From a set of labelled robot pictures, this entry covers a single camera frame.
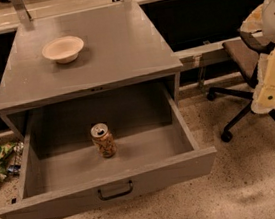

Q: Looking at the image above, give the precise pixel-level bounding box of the grey cabinet counter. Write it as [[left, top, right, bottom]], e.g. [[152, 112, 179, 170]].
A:
[[0, 0, 191, 144]]

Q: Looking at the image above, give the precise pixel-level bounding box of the green chip bag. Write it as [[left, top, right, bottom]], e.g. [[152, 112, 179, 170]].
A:
[[0, 142, 16, 164]]

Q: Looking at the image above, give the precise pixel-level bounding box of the grey open top drawer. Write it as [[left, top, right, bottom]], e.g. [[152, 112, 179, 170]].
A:
[[0, 82, 216, 219]]

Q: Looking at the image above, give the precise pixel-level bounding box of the black office chair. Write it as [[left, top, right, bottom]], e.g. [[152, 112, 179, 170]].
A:
[[207, 31, 275, 142]]

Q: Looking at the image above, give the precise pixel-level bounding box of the black drawer handle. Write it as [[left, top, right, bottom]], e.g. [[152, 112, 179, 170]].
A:
[[97, 180, 134, 201]]

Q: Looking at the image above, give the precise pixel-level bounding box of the blue silver snack wrapper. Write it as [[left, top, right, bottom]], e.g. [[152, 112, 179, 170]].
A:
[[7, 142, 24, 175]]

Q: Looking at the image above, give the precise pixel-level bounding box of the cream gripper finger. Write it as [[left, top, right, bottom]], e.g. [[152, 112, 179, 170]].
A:
[[251, 48, 275, 114], [240, 4, 263, 33]]

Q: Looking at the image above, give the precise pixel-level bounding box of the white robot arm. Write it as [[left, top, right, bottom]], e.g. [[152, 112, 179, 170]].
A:
[[240, 0, 275, 114]]

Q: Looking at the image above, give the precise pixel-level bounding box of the white paper bowl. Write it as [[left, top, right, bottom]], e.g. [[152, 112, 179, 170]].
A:
[[42, 36, 84, 64]]

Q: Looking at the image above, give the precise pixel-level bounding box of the orange soda can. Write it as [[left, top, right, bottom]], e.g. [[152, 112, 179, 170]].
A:
[[90, 123, 117, 158]]

